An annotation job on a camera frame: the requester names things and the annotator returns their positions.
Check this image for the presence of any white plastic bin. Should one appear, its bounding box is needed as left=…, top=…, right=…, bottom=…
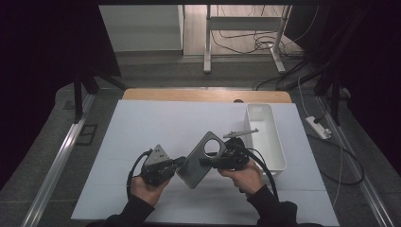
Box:
left=243, top=103, right=288, bottom=177

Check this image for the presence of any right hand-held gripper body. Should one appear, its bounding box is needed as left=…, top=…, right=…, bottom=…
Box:
left=219, top=127, right=260, bottom=171

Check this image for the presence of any black floor plate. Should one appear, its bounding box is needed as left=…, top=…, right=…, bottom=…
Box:
left=75, top=124, right=99, bottom=147

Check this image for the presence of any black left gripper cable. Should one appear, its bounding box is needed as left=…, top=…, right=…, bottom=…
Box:
left=126, top=148, right=154, bottom=201

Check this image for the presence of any black power cable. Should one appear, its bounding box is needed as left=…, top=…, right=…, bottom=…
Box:
left=306, top=133, right=366, bottom=186

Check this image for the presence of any black metal stand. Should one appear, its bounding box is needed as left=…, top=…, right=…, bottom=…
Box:
left=314, top=9, right=371, bottom=127
left=72, top=62, right=128, bottom=125

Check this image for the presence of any white desk frame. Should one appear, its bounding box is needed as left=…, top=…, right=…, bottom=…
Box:
left=202, top=4, right=293, bottom=76

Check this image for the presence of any dark curtain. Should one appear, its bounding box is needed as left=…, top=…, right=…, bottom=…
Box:
left=0, top=0, right=121, bottom=191
left=285, top=0, right=401, bottom=178

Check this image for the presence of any white power strip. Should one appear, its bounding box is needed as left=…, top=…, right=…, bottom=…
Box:
left=305, top=115, right=333, bottom=141

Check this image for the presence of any thin white cable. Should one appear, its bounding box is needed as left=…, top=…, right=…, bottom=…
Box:
left=297, top=75, right=345, bottom=209

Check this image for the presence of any tangle of black floor cables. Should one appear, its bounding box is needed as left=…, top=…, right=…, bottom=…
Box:
left=210, top=5, right=320, bottom=93

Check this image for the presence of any aluminium rail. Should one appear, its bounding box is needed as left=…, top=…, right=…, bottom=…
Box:
left=20, top=93, right=97, bottom=227
left=315, top=94, right=395, bottom=227

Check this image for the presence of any person's right hand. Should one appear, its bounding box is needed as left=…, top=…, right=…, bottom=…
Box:
left=218, top=159, right=266, bottom=199

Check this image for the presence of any white panel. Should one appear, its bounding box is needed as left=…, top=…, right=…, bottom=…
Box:
left=98, top=4, right=185, bottom=53

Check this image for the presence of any grey phone case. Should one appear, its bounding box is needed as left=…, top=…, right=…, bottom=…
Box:
left=175, top=131, right=228, bottom=190

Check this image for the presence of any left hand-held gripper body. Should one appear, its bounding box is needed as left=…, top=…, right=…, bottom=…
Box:
left=139, top=144, right=179, bottom=187

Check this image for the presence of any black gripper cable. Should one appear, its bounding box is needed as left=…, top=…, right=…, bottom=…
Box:
left=245, top=148, right=279, bottom=201
left=126, top=148, right=154, bottom=201

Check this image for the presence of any person's left hand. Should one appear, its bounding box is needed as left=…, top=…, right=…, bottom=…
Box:
left=130, top=175, right=171, bottom=208

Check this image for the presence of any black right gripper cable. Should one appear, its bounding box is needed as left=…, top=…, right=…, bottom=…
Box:
left=245, top=148, right=279, bottom=201

